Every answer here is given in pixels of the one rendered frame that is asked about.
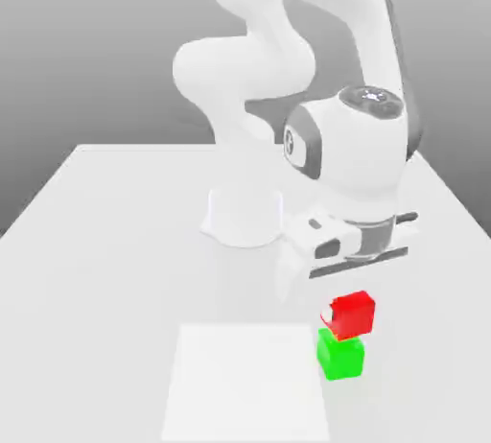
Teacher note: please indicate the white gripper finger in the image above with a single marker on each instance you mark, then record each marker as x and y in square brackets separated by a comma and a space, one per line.
[326, 313]

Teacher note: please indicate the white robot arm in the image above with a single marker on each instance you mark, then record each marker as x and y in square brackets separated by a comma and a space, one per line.
[360, 151]

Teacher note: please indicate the small red cube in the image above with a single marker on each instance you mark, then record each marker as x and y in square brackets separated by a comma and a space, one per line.
[355, 314]

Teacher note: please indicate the small green cube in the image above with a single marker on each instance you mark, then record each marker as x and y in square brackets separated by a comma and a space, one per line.
[341, 358]

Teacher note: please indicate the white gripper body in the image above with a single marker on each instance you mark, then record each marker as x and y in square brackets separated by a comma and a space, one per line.
[356, 263]

